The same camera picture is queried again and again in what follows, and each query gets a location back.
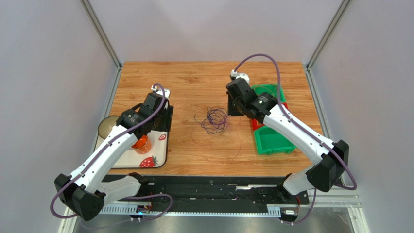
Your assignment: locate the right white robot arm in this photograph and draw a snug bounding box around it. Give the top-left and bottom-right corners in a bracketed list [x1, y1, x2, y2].
[226, 78, 349, 195]

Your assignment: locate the blue cable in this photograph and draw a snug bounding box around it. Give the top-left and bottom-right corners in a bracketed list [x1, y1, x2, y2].
[194, 107, 230, 135]

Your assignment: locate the near green plastic bin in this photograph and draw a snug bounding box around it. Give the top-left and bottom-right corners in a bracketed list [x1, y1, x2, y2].
[253, 126, 296, 155]

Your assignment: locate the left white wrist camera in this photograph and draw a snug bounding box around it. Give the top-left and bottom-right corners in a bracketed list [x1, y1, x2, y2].
[151, 85, 171, 99]

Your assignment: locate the red plastic bin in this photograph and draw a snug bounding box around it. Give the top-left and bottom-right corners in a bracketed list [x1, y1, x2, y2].
[250, 102, 289, 132]

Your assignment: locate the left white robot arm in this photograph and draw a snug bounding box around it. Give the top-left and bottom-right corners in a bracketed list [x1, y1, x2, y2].
[50, 89, 173, 221]

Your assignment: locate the orange glass mug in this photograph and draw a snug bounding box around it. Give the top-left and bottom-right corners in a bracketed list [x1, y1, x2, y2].
[131, 135, 152, 154]

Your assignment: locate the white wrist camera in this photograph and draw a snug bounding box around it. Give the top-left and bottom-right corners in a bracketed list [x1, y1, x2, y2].
[230, 69, 250, 84]
[151, 85, 171, 99]

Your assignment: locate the strawberry pattern tray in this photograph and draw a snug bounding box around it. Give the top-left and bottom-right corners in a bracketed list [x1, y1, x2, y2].
[112, 131, 169, 169]

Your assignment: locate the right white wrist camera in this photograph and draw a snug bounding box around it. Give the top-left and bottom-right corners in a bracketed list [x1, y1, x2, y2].
[230, 69, 250, 84]

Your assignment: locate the far green plastic bin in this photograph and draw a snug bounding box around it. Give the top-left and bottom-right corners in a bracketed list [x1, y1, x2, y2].
[252, 84, 286, 103]

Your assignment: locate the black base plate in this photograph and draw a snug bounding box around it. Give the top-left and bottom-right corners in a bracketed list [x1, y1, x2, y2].
[136, 175, 311, 213]

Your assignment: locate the aluminium frame post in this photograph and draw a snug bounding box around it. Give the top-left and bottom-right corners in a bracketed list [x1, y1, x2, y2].
[80, 0, 123, 70]
[306, 0, 353, 70]

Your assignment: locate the left aluminium frame post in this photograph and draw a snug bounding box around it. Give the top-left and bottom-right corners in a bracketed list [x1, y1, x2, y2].
[80, 0, 123, 70]

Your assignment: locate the green plastic bin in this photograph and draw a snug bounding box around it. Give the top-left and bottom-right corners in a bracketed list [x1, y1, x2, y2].
[252, 84, 286, 103]
[253, 126, 296, 155]

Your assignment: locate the right aluminium frame post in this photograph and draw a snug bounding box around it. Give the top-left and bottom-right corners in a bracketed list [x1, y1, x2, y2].
[306, 0, 353, 70]

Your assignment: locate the grey slotted cable duct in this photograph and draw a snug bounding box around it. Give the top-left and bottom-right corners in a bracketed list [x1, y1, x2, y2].
[100, 202, 282, 218]

